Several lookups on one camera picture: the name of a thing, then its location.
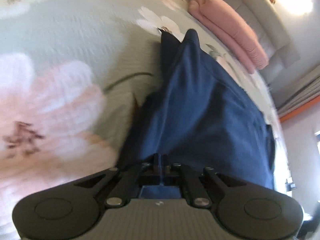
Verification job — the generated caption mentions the navy striped zip hoodie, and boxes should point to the navy striped zip hoodie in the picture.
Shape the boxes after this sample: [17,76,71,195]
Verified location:
[117,29,275,189]

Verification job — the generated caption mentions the beige padded headboard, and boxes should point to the beige padded headboard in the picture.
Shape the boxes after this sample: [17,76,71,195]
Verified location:
[223,0,300,85]

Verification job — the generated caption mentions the folded pink blanket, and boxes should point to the folded pink blanket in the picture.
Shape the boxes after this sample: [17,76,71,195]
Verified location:
[188,0,269,74]

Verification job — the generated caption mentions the floral green bedspread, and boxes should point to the floral green bedspread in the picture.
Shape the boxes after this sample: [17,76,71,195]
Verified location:
[1,0,287,239]

